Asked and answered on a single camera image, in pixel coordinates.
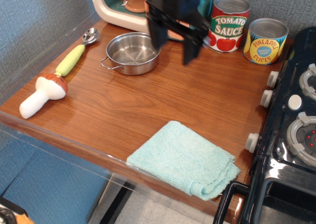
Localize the pineapple slices can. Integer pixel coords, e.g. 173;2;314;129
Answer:
243;18;289;65

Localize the black toy stove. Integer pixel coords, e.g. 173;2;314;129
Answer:
214;27;316;224

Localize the teal toy microwave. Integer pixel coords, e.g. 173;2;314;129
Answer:
93;0;213;41

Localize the light blue cloth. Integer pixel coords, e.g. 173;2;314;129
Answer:
127;121;240;201

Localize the green handled metal spoon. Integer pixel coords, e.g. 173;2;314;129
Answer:
55;28;99;77

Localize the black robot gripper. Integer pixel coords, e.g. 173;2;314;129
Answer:
146;0;209;65

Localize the small steel pot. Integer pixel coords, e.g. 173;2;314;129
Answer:
100;32;161;76

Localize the tomato sauce can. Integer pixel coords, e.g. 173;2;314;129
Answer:
208;0;251;52

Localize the plush toy mushroom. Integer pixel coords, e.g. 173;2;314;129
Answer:
19;74;68;119

